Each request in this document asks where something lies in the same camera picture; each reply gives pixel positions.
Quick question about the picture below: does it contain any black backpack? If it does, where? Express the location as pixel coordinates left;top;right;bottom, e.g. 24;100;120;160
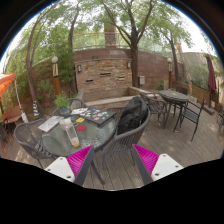
116;95;149;136

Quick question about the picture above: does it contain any tree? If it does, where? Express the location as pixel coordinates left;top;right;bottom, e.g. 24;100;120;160
25;9;59;113
99;0;158;88
156;19;195;83

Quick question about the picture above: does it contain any white ceramic mug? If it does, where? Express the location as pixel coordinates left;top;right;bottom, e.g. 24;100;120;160
59;117;72;132

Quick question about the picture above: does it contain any clear plastic drink bottle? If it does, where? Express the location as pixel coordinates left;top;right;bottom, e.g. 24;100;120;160
64;119;81;149

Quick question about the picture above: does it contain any white printed paper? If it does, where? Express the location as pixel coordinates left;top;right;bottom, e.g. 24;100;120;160
70;107;89;115

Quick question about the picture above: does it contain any silver laptop with stickers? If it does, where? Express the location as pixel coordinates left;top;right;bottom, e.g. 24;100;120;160
37;115;65;133

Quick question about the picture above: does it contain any orange parasol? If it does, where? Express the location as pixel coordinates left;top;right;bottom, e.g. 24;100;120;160
0;73;30;124

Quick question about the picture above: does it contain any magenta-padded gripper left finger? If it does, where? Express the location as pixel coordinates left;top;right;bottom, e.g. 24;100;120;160
44;145;96;187

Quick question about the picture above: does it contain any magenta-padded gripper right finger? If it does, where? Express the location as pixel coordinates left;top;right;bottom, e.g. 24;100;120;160
130;143;184;186

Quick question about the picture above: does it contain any round dark patio table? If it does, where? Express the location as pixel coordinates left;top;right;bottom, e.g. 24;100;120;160
158;89;190;130

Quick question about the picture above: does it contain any green potted plant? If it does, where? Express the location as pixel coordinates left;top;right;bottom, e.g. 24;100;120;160
53;92;72;117

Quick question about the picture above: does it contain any globe-topped lamp post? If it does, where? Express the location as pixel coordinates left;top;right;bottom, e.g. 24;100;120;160
167;57;174;89
51;55;63;98

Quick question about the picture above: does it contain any closed dark red parasol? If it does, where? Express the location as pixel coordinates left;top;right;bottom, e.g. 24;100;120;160
205;53;218;108

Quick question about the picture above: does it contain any striped traffic cone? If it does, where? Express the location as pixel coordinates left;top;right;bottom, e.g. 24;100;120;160
32;100;41;119

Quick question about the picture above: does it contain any wooden bench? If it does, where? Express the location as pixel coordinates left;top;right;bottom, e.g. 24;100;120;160
0;104;24;126

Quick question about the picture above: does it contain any black laptop with stickers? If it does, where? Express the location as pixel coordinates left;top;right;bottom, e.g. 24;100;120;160
79;107;118;126

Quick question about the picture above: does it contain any grey woven patio chair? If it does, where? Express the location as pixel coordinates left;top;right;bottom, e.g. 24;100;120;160
51;97;88;118
96;99;152;186
13;118;57;169

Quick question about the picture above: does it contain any black metal patio chair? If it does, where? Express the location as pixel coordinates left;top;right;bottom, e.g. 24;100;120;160
173;99;207;142
139;91;168;123

